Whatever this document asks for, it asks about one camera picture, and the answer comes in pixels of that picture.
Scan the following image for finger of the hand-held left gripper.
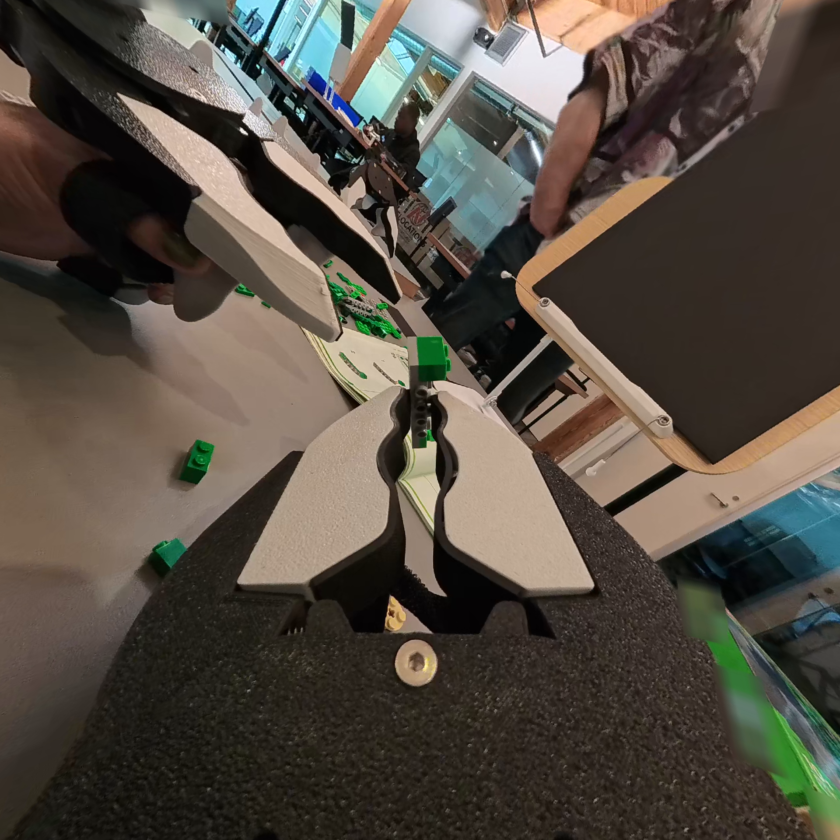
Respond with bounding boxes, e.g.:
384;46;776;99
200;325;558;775
117;91;343;343
246;134;404;307

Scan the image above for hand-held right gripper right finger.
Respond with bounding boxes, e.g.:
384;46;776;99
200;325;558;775
433;388;597;599

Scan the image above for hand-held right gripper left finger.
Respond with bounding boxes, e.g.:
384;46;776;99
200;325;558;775
236;386;409;603

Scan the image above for green grey brick assembly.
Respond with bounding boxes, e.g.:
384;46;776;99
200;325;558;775
408;336;454;450

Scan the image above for grey desk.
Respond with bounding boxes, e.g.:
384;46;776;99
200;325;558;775
0;49;500;840

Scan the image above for person's left hand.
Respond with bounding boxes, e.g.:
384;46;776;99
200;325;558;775
0;101;212;306

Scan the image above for white sign red letters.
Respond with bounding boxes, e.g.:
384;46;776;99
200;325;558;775
395;196;435;256

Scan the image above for pile of green bricks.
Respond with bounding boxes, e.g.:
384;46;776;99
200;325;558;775
236;259;403;340

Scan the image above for white board stand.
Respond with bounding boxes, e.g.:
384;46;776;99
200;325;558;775
459;331;552;424

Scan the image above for loose green brick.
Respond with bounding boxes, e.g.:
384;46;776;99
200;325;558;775
179;440;215;485
148;538;187;578

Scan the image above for brick instruction booklet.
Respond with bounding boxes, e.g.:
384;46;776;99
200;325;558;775
302;325;500;534

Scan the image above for wooden ceiling beam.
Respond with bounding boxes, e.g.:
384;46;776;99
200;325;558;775
338;0;413;99

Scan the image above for wood-framed black board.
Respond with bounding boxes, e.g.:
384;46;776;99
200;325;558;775
515;98;840;475

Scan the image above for wall air vent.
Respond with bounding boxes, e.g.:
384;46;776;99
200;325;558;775
489;25;530;65

